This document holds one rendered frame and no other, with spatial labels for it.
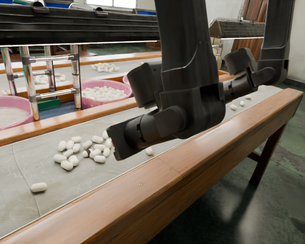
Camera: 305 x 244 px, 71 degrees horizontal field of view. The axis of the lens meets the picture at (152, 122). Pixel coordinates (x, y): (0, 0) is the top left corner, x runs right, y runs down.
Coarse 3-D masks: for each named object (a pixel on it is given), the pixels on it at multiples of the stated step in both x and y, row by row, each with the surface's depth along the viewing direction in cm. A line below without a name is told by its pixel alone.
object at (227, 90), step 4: (224, 84) 64; (228, 84) 63; (224, 88) 63; (228, 88) 62; (224, 92) 63; (228, 92) 63; (228, 96) 63; (232, 96) 63; (236, 96) 62; (228, 100) 65
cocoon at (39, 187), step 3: (36, 183) 49; (39, 183) 49; (42, 183) 49; (45, 183) 49; (33, 186) 48; (36, 186) 48; (39, 186) 48; (42, 186) 48; (45, 186) 49; (33, 189) 48; (36, 189) 48; (39, 189) 48; (42, 189) 48; (45, 189) 49
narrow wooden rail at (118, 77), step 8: (72, 80) 108; (88, 80) 110; (112, 80) 119; (120, 80) 123; (24, 88) 93; (40, 88) 95; (48, 88) 96; (56, 88) 99; (64, 88) 102; (24, 96) 91; (64, 96) 103; (72, 96) 106
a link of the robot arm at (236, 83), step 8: (240, 72) 60; (248, 72) 59; (232, 80) 62; (240, 80) 59; (248, 80) 58; (232, 88) 61; (240, 88) 60; (248, 88) 58; (256, 88) 60; (240, 96) 62
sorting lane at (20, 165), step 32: (256, 96) 124; (64, 128) 73; (96, 128) 75; (0, 160) 56; (32, 160) 58; (128, 160) 62; (0, 192) 48; (32, 192) 49; (64, 192) 50; (0, 224) 41
